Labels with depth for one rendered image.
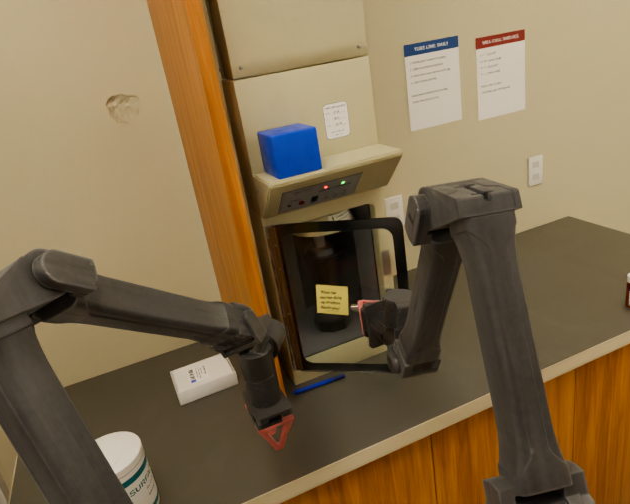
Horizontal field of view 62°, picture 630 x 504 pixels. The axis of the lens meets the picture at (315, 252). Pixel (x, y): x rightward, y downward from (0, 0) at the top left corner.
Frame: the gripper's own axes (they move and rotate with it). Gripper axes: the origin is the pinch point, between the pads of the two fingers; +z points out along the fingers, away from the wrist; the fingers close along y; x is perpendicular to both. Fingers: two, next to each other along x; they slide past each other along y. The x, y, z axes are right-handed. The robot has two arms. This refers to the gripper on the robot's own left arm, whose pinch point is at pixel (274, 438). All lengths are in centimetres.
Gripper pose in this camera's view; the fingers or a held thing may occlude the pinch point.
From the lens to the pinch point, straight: 105.1
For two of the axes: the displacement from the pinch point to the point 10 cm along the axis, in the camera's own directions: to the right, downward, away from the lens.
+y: -3.9, -2.9, 8.8
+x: -9.1, 2.7, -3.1
